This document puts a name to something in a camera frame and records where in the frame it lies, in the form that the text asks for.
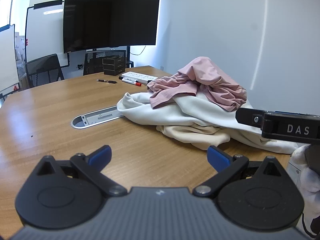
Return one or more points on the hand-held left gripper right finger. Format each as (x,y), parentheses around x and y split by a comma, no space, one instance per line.
(217,158)

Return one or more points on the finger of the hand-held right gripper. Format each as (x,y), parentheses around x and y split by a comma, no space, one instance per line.
(247,116)

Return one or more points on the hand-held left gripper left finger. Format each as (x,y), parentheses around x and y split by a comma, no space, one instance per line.
(101,155)

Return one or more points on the pink t-shirt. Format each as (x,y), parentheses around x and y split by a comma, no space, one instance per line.
(212,80)

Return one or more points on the person's right hand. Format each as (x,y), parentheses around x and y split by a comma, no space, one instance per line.
(311,190)

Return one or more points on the cream garment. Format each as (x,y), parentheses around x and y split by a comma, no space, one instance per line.
(195,135)

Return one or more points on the white sweatshirt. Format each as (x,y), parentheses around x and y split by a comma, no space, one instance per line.
(190,110)

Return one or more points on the black pen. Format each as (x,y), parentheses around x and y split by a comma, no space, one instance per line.
(106,81)

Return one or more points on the red capped marker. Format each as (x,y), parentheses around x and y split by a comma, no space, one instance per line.
(131,82)

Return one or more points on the black capped marker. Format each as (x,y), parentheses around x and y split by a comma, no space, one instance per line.
(122,77)

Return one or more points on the black box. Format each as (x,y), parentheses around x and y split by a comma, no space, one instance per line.
(114,72)

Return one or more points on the black mesh office chair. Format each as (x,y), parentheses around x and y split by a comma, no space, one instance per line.
(95,60)
(42,67)

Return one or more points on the black monitor stand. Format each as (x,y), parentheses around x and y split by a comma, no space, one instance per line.
(130,57)

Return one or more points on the large whiteboard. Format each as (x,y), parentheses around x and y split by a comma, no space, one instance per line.
(45,37)

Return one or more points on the large black monitor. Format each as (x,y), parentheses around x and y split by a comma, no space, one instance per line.
(110,22)

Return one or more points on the flip chart easel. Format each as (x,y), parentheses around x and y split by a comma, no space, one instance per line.
(7,60)

